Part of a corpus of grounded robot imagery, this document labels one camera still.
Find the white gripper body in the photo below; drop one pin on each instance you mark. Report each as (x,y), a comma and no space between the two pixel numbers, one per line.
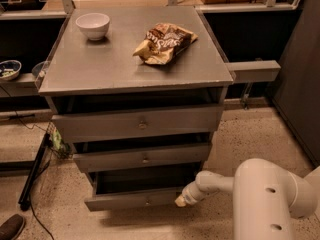
(188,195)

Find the wire basket green contents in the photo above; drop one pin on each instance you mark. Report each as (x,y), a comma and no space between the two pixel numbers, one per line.
(61,149)

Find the grey middle drawer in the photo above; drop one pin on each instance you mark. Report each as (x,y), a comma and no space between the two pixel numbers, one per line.
(142,157)

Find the grey drawer cabinet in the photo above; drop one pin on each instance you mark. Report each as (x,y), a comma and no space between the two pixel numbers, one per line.
(102,76)

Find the white ceramic bowl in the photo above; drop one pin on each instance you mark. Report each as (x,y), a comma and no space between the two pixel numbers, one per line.
(93,25)

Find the grey bottom drawer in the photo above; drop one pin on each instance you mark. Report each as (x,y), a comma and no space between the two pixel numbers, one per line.
(140,187)

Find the grey side shelf left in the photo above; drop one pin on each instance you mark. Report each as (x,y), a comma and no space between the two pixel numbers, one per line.
(22,86)

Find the grey side shelf right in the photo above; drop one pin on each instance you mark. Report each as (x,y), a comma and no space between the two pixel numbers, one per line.
(254,71)

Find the grey side shelf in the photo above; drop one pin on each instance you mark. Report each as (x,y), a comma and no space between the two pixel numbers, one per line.
(22,86)
(254,71)

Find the grey top drawer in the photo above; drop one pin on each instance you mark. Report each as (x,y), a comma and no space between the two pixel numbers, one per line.
(113,125)

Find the brown chip bag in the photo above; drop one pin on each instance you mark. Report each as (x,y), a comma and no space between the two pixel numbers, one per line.
(163,42)

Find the grey drawer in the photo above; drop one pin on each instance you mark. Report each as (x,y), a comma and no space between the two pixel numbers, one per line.
(142,157)
(140,187)
(113,125)

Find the dark shoe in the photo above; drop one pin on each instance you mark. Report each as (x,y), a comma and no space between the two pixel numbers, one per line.
(12,227)

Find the black bar on floor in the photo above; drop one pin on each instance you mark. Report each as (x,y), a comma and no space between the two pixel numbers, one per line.
(24,200)

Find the clear glass bowl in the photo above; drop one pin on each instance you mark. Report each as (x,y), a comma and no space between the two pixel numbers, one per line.
(40,69)

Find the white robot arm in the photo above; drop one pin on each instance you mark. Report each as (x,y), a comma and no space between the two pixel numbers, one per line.
(265,197)

